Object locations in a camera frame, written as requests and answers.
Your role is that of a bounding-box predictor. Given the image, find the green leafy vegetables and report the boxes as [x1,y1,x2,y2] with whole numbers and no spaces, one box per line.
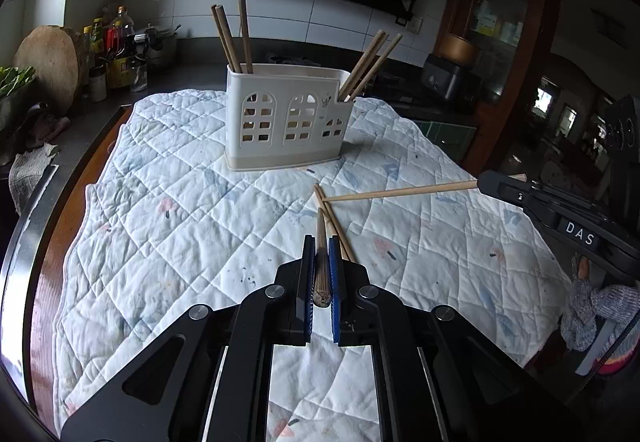
[0,65,37,99]

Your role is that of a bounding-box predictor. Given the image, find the light wooden chopstick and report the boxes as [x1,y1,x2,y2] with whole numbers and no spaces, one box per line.
[325,173,529,203]

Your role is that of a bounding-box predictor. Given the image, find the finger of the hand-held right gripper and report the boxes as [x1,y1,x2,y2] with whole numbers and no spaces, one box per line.
[527,181,607,219]
[477,170,562,231]

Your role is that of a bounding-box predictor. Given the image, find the round wooden cutting board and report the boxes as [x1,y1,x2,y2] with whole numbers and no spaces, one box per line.
[12,24,84,116]

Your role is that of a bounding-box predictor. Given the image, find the pink cloth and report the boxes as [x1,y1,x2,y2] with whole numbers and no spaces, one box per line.
[29,114,71,143]

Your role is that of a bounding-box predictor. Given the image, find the glass jar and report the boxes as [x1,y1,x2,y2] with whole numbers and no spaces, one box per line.
[88,66,109,102]

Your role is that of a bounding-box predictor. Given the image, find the green cabinet drawers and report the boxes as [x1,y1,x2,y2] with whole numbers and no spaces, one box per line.
[412,119,479,163]

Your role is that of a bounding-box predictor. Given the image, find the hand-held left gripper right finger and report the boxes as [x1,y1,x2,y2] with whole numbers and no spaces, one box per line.
[327,234,586,442]

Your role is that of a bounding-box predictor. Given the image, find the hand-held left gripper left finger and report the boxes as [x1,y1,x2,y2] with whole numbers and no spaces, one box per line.
[60,234,316,442]

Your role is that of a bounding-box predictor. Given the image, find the yellow tin can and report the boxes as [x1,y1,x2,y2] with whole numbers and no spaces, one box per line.
[105,55,132,90]

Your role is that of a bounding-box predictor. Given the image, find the white plastic utensil holder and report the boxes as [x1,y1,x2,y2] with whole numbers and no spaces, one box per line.
[223,63,354,172]

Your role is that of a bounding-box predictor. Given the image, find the yellow cap sauce bottle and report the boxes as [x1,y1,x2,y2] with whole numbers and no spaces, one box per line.
[91,17,107,69]

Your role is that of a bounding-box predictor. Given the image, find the grey dish rag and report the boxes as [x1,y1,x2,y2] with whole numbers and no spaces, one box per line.
[8,141,60,216]

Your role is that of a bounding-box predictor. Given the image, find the metal pot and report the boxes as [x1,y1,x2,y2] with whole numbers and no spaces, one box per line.
[144,24,180,73]

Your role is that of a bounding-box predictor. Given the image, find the small drinking glass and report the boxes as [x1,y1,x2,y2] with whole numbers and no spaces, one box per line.
[130,61,150,93]

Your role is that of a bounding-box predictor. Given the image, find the gold cooking pot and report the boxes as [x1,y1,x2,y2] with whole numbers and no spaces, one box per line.
[438,32,481,68]

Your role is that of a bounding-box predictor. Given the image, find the brown wooden chopstick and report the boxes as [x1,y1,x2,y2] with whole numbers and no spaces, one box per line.
[216,4,244,75]
[347,33,404,103]
[337,29,388,101]
[342,34,392,102]
[238,0,255,75]
[210,4,240,75]
[320,199,351,263]
[312,207,334,309]
[313,184,357,264]

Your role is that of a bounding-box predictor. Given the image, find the black countertop appliance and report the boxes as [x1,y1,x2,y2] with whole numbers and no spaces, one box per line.
[419,54,484,103]

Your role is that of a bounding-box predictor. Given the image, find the person's right hand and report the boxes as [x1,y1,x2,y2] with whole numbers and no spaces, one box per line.
[560,254,640,354]

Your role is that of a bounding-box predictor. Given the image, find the white quilted cloth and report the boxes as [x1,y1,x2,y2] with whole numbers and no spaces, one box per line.
[52,88,584,442]

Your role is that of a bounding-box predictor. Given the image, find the dark kitchen counter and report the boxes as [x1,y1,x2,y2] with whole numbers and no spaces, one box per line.
[0,37,481,173]

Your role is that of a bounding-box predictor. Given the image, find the black cable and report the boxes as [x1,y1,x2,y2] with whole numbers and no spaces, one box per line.
[574,316,640,377]

